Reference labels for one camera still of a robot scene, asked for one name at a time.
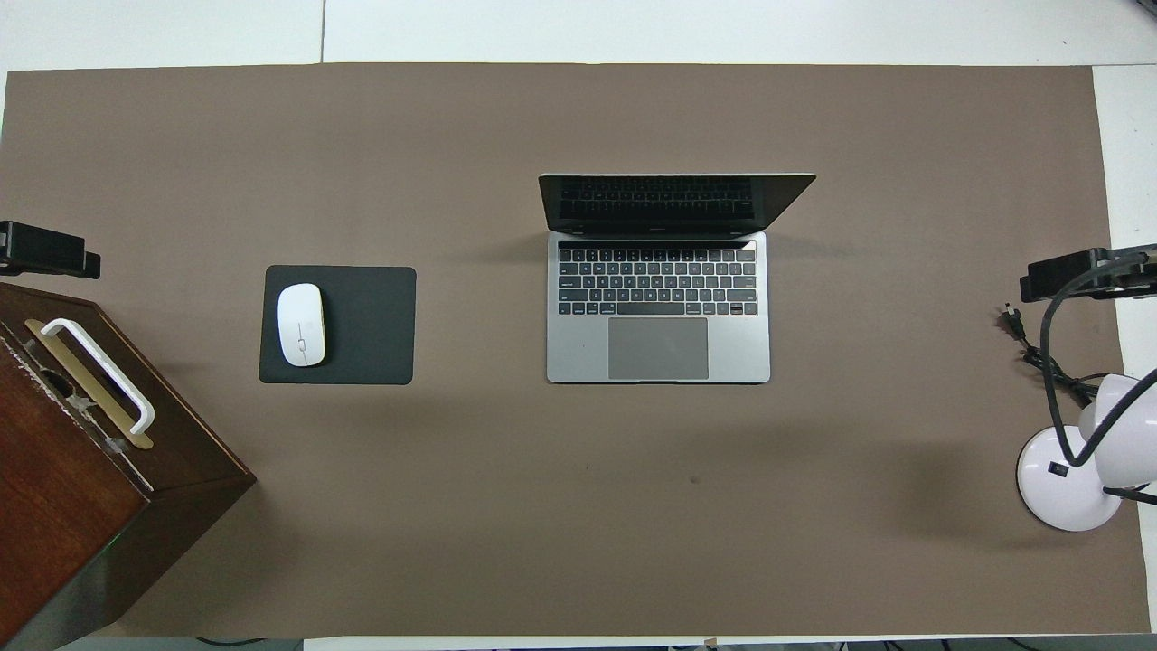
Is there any white computer mouse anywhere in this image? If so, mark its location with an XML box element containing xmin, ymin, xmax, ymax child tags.
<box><xmin>277</xmin><ymin>283</ymin><xmax>326</xmax><ymax>368</ymax></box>

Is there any brass handle plate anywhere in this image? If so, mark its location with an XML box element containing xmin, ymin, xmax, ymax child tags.
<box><xmin>24</xmin><ymin>318</ymin><xmax>155</xmax><ymax>450</ymax></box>

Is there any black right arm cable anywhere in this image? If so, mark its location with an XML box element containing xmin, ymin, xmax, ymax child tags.
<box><xmin>1039</xmin><ymin>267</ymin><xmax>1157</xmax><ymax>505</ymax></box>

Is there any black lamp cable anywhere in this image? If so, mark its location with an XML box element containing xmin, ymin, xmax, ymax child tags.
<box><xmin>997</xmin><ymin>306</ymin><xmax>1102</xmax><ymax>410</ymax></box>

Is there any black mouse pad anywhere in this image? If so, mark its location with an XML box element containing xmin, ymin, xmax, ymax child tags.
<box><xmin>259</xmin><ymin>265</ymin><xmax>418</xmax><ymax>386</ymax></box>

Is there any dark wooden box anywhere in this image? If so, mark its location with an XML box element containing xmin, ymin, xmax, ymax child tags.
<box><xmin>0</xmin><ymin>282</ymin><xmax>258</xmax><ymax>651</ymax></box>

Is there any white box handle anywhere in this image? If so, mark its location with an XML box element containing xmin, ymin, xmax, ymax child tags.
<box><xmin>41</xmin><ymin>318</ymin><xmax>156</xmax><ymax>435</ymax></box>

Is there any brown table mat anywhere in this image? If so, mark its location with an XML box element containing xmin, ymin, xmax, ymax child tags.
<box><xmin>0</xmin><ymin>63</ymin><xmax>1151</xmax><ymax>638</ymax></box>

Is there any silver laptop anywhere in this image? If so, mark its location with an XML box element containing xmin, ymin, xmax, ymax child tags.
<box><xmin>538</xmin><ymin>173</ymin><xmax>818</xmax><ymax>385</ymax></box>

